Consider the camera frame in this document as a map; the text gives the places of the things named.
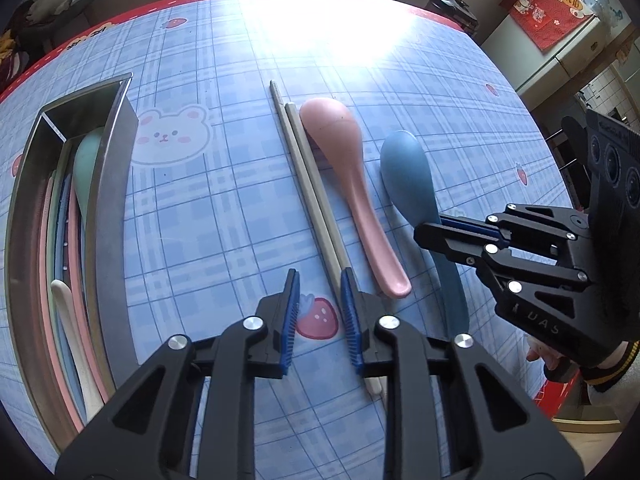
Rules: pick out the person's right hand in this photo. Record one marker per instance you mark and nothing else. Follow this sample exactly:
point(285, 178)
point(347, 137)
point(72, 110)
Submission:
point(545, 357)

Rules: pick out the stainless steel utensil tray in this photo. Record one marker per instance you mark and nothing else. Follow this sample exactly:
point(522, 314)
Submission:
point(115, 240)

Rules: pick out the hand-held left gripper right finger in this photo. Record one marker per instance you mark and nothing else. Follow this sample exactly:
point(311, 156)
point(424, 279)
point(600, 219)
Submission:
point(351, 325)

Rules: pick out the person's right forearm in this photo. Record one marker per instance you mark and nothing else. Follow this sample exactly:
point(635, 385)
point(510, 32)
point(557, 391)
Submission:
point(615, 375)

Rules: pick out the pile of clothes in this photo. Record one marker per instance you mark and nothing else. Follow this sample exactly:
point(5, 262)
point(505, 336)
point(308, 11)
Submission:
point(17, 35)

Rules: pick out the white spoon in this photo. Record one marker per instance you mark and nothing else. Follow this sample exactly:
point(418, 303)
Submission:
point(67, 310)

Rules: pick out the black kitchen appliance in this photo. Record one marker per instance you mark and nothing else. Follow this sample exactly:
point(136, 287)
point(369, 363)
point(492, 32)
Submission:
point(452, 12)

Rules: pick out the black chair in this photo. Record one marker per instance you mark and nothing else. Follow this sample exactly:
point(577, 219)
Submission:
point(575, 160)

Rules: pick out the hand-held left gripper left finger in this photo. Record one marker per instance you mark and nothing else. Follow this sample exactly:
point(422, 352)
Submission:
point(290, 320)

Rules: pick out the green spoon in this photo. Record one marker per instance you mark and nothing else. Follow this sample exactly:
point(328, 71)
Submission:
point(87, 160)

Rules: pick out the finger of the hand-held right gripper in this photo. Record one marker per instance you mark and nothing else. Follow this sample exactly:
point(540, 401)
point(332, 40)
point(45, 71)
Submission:
point(445, 242)
point(530, 216)

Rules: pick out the red printed cloth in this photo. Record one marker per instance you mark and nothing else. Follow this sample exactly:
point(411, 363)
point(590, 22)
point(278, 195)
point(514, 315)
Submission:
point(547, 10)

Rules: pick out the blue spoon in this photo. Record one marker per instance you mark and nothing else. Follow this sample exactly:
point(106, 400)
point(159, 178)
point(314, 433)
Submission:
point(405, 170)

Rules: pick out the green chopstick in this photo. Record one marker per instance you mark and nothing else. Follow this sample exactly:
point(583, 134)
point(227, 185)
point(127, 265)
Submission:
point(54, 200)

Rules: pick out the pink spoon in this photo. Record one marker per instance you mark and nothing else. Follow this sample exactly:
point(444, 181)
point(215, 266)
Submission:
point(330, 125)

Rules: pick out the white refrigerator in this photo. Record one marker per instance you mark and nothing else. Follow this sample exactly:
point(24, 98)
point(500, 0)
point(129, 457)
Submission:
point(550, 55)

